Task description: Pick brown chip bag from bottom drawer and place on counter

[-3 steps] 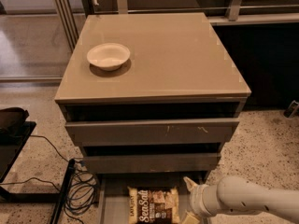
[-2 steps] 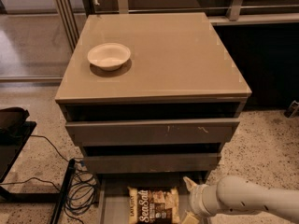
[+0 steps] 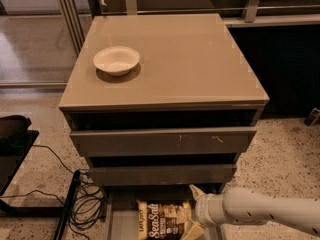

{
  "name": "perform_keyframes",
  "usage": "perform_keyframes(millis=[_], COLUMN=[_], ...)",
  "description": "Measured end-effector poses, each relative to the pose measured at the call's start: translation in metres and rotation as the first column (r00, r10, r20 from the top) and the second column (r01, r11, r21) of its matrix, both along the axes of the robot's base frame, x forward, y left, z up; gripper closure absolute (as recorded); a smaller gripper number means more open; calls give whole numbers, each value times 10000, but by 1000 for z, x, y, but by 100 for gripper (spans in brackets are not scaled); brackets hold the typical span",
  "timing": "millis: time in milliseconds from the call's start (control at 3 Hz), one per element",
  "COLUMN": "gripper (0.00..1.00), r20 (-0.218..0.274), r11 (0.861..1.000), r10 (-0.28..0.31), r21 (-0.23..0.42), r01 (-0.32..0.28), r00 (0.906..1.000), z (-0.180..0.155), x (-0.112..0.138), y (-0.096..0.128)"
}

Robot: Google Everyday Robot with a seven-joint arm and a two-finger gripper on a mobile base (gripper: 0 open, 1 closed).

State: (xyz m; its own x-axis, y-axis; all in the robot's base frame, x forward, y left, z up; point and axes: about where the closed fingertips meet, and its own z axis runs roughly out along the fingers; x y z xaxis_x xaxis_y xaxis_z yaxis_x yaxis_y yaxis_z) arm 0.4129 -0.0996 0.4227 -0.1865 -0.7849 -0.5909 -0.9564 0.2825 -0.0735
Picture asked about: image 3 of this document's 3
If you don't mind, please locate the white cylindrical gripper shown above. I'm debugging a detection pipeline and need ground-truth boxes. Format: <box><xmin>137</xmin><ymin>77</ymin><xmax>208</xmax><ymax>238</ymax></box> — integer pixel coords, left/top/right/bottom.
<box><xmin>180</xmin><ymin>184</ymin><xmax>226</xmax><ymax>240</ymax></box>

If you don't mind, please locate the brown sea salt chip bag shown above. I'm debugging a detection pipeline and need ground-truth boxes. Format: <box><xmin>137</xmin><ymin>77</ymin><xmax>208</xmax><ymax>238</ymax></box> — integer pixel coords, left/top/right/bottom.
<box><xmin>137</xmin><ymin>200</ymin><xmax>191</xmax><ymax>240</ymax></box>

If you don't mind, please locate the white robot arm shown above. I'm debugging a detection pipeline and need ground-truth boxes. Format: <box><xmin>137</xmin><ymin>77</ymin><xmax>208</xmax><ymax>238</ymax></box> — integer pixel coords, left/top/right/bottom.
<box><xmin>181</xmin><ymin>185</ymin><xmax>320</xmax><ymax>240</ymax></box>

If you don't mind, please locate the grey middle drawer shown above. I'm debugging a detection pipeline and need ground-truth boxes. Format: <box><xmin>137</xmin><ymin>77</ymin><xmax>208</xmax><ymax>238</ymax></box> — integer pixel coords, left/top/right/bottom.
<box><xmin>89</xmin><ymin>164</ymin><xmax>236</xmax><ymax>186</ymax></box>

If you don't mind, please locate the grey top drawer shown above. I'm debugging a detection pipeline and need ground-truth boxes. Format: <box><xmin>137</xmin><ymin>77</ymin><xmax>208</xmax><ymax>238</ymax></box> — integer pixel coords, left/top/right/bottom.
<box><xmin>70</xmin><ymin>127</ymin><xmax>256</xmax><ymax>157</ymax></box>

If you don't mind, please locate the grey open bottom drawer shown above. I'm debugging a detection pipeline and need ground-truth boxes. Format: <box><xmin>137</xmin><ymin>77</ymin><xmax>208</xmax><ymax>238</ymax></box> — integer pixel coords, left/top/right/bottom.
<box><xmin>103</xmin><ymin>186</ymin><xmax>226</xmax><ymax>240</ymax></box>

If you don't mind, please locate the grey drawer cabinet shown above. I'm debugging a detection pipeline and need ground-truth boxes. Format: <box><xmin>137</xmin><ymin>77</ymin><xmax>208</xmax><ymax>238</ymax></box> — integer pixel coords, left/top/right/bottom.
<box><xmin>58</xmin><ymin>13</ymin><xmax>270</xmax><ymax>198</ymax></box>

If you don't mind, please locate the dark bag on stand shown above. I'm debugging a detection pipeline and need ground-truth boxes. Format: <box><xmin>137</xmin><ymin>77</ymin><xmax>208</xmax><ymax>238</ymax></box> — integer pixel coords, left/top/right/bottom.
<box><xmin>0</xmin><ymin>115</ymin><xmax>31</xmax><ymax>145</ymax></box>

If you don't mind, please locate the small dark floor object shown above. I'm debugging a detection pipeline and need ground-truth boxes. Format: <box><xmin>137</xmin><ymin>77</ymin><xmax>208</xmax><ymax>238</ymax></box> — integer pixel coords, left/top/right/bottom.
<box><xmin>304</xmin><ymin>108</ymin><xmax>320</xmax><ymax>126</ymax></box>

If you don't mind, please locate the white paper bowl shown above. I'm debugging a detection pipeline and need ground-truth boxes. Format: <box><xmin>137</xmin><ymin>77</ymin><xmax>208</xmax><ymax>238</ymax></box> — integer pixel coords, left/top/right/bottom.
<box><xmin>93</xmin><ymin>46</ymin><xmax>140</xmax><ymax>76</ymax></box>

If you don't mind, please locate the black coiled cable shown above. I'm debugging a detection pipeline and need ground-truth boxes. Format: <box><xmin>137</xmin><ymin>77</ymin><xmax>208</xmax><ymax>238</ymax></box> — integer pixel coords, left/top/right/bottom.
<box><xmin>0</xmin><ymin>144</ymin><xmax>107</xmax><ymax>240</ymax></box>

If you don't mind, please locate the black stand frame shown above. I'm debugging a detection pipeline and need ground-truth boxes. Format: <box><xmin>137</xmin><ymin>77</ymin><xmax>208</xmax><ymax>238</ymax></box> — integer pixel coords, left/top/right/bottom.
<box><xmin>0</xmin><ymin>130</ymin><xmax>80</xmax><ymax>240</ymax></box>

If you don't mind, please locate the metal railing frame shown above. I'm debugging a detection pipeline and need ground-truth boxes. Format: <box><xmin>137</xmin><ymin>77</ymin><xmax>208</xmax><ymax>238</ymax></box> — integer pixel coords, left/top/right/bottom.
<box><xmin>58</xmin><ymin>0</ymin><xmax>320</xmax><ymax>52</ymax></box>

